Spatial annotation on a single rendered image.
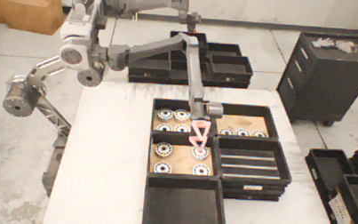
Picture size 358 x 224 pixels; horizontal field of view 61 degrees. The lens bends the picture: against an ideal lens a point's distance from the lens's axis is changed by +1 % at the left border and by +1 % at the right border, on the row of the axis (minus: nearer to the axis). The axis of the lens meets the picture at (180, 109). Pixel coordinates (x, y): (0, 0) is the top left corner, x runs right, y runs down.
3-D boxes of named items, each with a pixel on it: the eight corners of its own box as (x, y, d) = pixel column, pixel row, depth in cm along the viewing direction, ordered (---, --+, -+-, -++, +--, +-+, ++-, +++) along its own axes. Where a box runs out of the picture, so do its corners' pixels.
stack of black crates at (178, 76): (167, 103, 311) (170, 78, 288) (167, 84, 333) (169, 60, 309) (204, 105, 315) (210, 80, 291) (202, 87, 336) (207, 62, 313)
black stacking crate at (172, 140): (146, 186, 166) (146, 174, 158) (149, 144, 187) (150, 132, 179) (216, 189, 169) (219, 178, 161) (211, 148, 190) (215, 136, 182)
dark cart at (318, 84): (282, 127, 324) (317, 58, 261) (271, 99, 356) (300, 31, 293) (334, 129, 330) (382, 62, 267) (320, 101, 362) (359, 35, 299)
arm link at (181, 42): (184, 44, 164) (186, 28, 157) (197, 58, 156) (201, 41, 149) (106, 64, 145) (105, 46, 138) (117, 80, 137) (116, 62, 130)
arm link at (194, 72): (185, 53, 158) (187, 36, 151) (195, 54, 159) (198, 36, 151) (188, 111, 128) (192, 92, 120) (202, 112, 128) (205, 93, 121)
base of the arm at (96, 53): (91, 58, 148) (89, 36, 140) (108, 60, 149) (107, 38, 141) (89, 68, 142) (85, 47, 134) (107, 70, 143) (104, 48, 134)
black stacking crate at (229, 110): (212, 147, 191) (216, 135, 183) (209, 114, 212) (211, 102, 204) (273, 151, 193) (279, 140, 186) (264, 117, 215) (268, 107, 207)
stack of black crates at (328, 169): (350, 205, 248) (364, 191, 232) (314, 204, 245) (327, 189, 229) (330, 164, 276) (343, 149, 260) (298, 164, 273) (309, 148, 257)
